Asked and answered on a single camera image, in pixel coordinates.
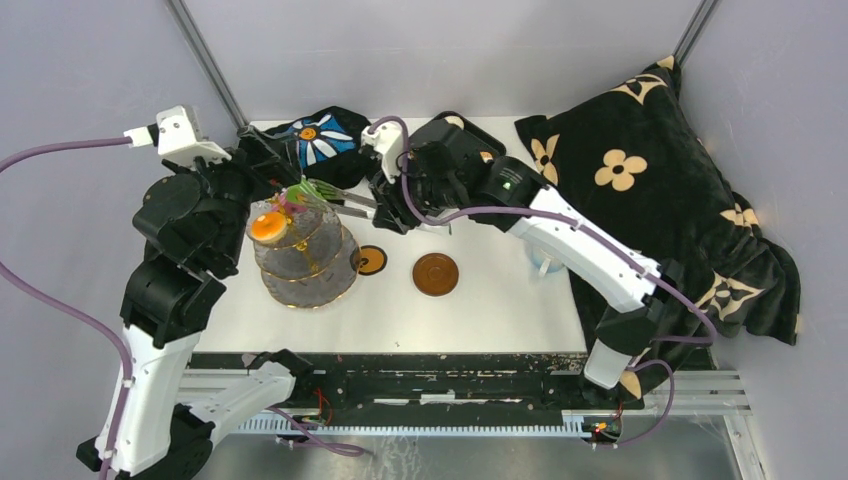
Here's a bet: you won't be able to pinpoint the black serving tray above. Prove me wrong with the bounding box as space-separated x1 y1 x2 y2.
432 110 507 157

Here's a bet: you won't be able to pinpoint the purple cable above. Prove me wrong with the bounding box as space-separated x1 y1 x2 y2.
367 115 718 448
0 135 366 480

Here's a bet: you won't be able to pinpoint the metal tongs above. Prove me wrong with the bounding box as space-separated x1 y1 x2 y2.
307 179 377 220

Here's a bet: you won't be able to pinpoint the orange donut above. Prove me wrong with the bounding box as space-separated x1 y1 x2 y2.
248 211 289 244

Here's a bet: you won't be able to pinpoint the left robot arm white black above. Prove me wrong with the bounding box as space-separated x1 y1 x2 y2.
76 124 313 479

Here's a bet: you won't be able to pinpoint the brown round coaster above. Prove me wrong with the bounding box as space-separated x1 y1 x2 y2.
412 252 459 297

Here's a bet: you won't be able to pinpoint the black floral blanket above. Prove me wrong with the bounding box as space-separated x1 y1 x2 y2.
515 57 801 402

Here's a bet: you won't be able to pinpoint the green cake slice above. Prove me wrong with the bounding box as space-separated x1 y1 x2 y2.
283 178 339 206

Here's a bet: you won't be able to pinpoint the white mug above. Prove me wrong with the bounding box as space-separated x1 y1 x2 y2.
527 244 565 278

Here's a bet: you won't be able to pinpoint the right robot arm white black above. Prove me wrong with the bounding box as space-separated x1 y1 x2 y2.
361 112 663 389

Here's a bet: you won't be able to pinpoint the black flower-print cloth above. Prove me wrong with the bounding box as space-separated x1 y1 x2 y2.
265 106 379 189

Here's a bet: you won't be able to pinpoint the white ring donut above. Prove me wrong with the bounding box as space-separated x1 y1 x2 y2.
444 115 465 129

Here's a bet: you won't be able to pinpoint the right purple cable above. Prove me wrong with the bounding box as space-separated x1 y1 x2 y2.
367 115 718 448

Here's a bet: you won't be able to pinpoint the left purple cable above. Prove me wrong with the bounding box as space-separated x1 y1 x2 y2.
0 135 366 480

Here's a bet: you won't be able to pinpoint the orange black round coaster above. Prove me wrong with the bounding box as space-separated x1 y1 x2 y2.
358 245 388 276

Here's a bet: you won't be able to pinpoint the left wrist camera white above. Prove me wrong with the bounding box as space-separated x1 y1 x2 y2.
123 105 232 169

